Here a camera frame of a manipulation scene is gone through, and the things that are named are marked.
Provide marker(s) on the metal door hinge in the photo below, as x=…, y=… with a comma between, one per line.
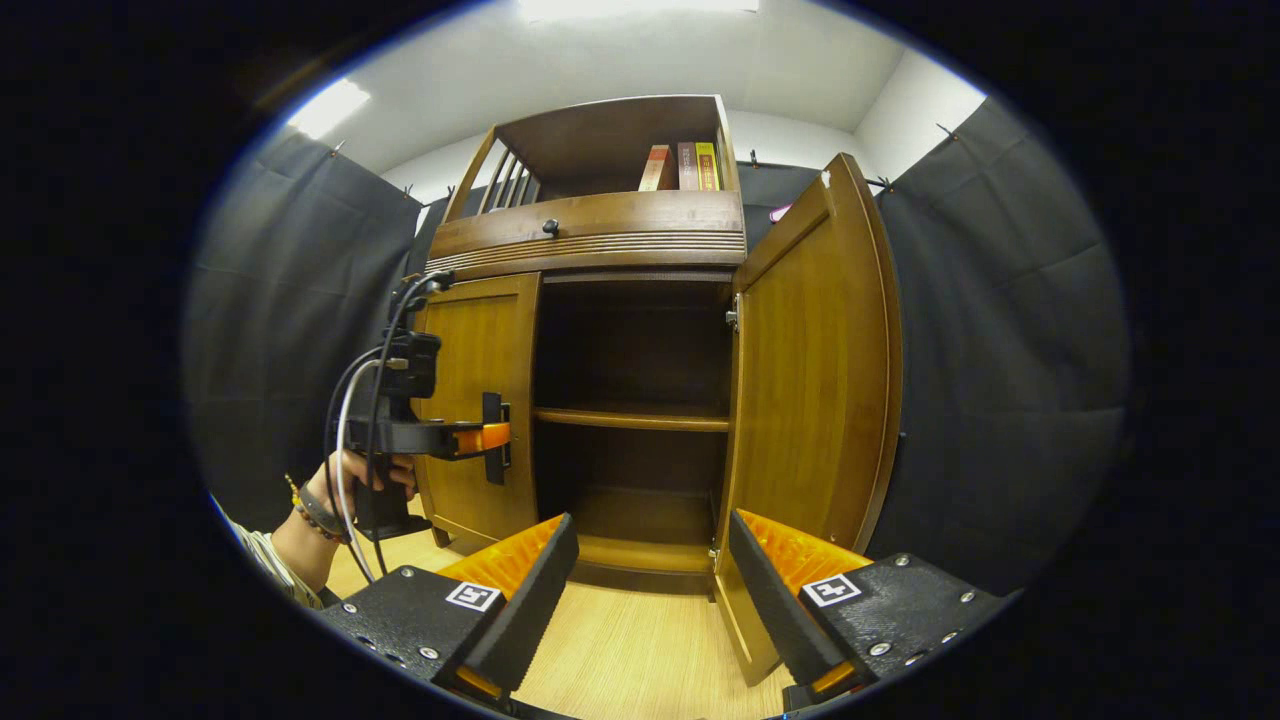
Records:
x=733, y=315

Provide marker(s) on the wooden grooved drawer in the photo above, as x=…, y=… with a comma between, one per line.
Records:
x=640, y=215

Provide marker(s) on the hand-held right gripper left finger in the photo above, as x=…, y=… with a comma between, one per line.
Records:
x=530, y=610

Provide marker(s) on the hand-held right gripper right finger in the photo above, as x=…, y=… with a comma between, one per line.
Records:
x=770, y=610

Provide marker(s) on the yellow book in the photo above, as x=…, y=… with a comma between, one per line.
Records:
x=708, y=167

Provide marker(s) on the wooden double-door shoe cabinet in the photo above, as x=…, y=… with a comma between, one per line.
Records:
x=600, y=140

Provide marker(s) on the black wristband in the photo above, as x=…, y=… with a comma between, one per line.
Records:
x=322, y=515

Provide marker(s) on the wooden shoe cabinet door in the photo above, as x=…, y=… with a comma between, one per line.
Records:
x=810, y=380
x=480, y=350

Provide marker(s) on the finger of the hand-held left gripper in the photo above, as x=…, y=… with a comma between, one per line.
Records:
x=475, y=438

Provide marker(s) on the ceiling light panel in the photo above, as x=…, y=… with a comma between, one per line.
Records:
x=328, y=108

